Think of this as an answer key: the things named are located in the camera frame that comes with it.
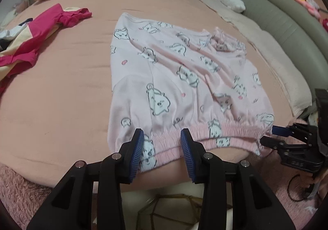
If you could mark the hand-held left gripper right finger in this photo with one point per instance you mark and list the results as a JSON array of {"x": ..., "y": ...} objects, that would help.
[{"x": 188, "y": 158}]

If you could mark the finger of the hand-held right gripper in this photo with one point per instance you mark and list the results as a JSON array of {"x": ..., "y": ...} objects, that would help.
[
  {"x": 271, "y": 142},
  {"x": 280, "y": 130}
]

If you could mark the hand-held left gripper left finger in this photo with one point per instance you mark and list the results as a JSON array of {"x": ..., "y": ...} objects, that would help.
[{"x": 137, "y": 152}]

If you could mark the pink cartoon print pajama pants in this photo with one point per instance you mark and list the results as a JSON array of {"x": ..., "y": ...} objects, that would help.
[{"x": 179, "y": 79}]

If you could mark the magenta and cream garment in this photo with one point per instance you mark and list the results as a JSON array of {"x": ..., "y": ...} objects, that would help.
[{"x": 46, "y": 25}]

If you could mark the beige textured blanket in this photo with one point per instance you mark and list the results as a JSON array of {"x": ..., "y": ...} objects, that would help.
[{"x": 269, "y": 48}]

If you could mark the bed with pink sheet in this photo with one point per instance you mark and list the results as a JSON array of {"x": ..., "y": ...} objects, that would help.
[{"x": 76, "y": 71}]

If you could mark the grey padded headboard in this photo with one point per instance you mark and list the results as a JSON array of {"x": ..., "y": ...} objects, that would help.
[{"x": 281, "y": 20}]

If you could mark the pink plush toy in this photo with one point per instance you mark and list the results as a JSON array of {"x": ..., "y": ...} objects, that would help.
[{"x": 310, "y": 6}]

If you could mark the white plush toy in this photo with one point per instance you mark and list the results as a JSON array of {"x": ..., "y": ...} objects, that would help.
[{"x": 232, "y": 2}]

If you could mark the white and navy cloth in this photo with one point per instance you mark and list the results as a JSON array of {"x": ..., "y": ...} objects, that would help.
[{"x": 10, "y": 34}]

